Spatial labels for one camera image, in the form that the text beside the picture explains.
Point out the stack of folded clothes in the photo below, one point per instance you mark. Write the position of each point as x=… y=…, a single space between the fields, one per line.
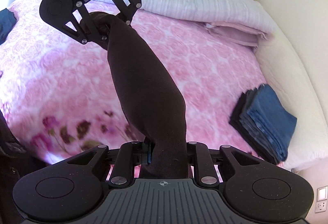
x=266 y=118

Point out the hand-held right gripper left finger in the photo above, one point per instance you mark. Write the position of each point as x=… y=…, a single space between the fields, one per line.
x=147 y=152

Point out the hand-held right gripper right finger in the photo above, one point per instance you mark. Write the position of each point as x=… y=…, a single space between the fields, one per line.
x=198 y=153

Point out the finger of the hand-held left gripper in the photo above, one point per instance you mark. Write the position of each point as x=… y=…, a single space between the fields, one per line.
x=82 y=31
x=130 y=1

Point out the pink rose blanket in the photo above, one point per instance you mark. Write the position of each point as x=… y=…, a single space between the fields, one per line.
x=205 y=65

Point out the dark brown pants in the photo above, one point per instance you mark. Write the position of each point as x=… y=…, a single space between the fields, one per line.
x=143 y=72

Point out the white striped duvet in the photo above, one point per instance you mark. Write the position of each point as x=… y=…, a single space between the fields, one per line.
x=217 y=1

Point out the pink pillow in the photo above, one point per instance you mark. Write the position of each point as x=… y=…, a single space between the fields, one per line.
x=230 y=34

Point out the cream padded bed frame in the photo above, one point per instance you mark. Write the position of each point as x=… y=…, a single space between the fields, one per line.
x=294 y=72

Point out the dark teal garment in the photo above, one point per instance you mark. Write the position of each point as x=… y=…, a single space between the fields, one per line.
x=6 y=24

